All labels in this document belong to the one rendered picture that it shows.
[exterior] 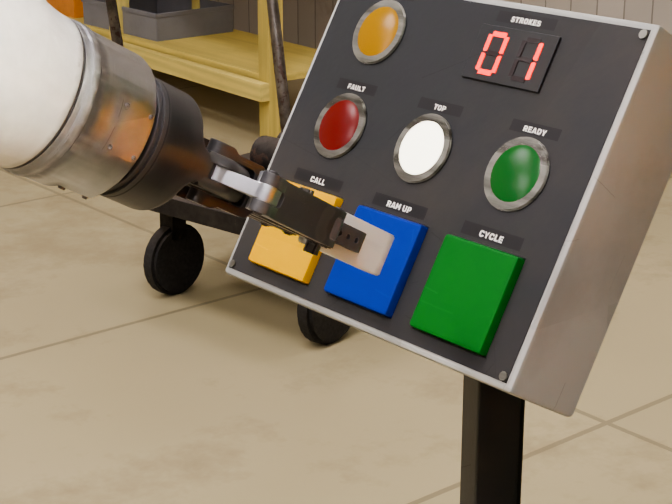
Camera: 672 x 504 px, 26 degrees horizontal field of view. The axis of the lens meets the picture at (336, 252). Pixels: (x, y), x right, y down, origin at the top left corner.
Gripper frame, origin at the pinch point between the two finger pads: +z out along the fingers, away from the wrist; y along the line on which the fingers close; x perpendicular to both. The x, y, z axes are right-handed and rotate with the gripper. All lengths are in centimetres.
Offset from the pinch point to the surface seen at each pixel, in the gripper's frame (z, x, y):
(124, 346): 156, -34, -224
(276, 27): 134, 49, -189
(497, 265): 12.5, 2.7, 2.4
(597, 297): 18.4, 3.3, 7.1
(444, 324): 12.5, -2.7, -0.2
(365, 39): 12.9, 17.1, -20.7
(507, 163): 12.9, 10.0, -0.8
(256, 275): 13.2, -4.6, -22.4
